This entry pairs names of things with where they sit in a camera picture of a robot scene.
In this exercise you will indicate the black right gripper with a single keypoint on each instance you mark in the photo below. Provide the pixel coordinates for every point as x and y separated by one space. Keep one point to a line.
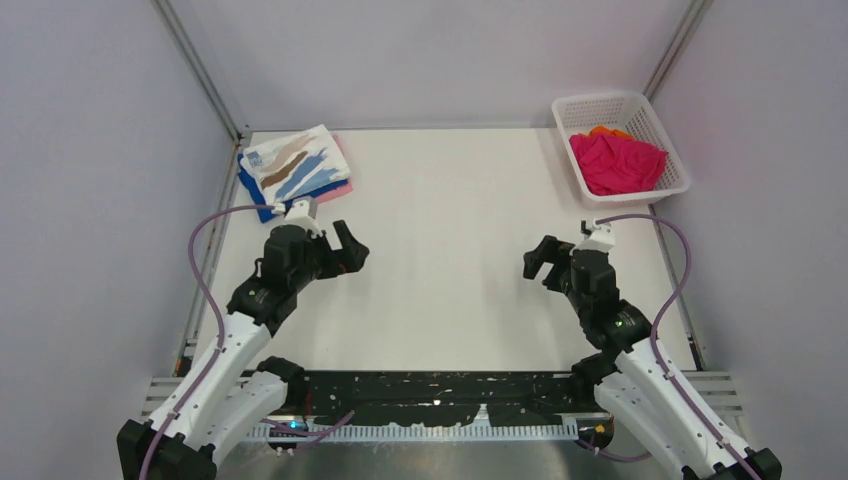
551 250

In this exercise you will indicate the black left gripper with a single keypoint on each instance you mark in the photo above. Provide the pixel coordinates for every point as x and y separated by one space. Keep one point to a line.
352 253

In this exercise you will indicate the magenta t shirt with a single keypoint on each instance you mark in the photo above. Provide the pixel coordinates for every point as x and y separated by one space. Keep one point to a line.
613 166

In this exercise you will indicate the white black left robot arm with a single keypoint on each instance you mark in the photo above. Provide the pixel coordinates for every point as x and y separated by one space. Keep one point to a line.
190 434

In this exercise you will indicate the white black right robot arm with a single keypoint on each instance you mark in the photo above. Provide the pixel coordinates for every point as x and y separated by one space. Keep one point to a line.
631 378

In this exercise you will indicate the pink folded t shirt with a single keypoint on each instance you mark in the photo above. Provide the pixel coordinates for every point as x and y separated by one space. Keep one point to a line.
321 170

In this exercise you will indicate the blue folded t shirt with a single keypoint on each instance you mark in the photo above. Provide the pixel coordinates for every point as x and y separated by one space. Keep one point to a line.
258 199

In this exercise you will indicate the white patterned folded t shirt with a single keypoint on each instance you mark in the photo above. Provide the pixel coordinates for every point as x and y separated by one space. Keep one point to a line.
268 163

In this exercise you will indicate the white plastic laundry basket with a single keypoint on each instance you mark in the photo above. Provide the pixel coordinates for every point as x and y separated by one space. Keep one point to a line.
627 111

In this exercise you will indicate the orange t shirt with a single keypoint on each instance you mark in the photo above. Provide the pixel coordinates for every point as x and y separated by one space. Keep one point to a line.
604 131

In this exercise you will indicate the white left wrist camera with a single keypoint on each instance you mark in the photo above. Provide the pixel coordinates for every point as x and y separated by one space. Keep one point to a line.
303 214

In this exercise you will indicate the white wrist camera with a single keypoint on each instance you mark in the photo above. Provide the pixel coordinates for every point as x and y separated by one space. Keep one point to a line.
596 237
303 214

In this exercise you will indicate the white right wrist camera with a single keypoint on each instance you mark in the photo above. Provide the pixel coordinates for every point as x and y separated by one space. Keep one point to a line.
596 237

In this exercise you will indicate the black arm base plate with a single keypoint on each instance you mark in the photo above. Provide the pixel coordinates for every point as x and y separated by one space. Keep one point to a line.
438 399

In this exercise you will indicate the aluminium frame rail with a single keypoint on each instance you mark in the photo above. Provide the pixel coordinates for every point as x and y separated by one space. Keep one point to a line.
289 430

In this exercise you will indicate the left aluminium corner post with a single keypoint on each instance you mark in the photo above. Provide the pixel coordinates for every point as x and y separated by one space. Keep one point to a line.
176 28

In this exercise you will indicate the aluminium corner post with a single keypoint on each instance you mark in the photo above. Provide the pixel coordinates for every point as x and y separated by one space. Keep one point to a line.
176 28
691 19

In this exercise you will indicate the right aluminium corner post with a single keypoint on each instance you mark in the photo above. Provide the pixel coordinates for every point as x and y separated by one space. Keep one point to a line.
691 19

